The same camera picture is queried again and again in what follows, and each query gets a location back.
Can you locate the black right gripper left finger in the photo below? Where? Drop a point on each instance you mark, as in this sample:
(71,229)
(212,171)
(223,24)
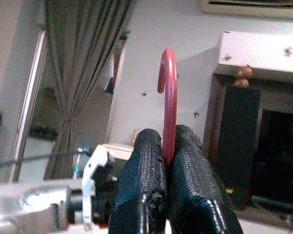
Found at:
(141,182)

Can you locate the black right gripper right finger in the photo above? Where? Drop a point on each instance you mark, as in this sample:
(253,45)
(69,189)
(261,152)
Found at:
(197,182)

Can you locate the red plastic hanger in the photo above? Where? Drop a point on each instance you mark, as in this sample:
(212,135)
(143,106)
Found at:
(171,109)

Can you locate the teal plastic item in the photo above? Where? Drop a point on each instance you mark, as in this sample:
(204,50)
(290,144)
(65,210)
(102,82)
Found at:
(80,156)

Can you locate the black speaker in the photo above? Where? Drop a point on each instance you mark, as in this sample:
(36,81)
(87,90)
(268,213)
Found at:
(239,146)

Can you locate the black TV stand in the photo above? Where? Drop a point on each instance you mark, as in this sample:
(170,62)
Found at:
(271,207)

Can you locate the black television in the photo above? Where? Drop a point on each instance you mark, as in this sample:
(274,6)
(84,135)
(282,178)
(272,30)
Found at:
(280,156)

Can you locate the glass sliding door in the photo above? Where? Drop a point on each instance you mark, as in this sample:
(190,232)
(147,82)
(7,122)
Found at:
(22,126)

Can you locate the grey curtain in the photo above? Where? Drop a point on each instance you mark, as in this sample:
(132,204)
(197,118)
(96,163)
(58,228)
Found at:
(75,73)

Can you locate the brown round ornament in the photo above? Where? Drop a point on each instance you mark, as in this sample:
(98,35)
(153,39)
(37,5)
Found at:
(243,75)

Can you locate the white air conditioner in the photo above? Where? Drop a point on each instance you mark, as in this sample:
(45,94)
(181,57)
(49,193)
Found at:
(254,7)

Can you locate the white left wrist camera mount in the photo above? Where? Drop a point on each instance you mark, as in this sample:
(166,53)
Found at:
(90,175)

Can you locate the dark star wall decal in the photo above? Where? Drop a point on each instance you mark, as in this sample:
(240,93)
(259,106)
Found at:
(196,114)
(288,51)
(144,93)

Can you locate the white red wall hanging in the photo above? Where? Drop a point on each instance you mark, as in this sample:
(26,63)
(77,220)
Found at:
(112,68)

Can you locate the white wall shelf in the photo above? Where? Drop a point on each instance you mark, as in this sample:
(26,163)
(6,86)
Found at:
(258,53)

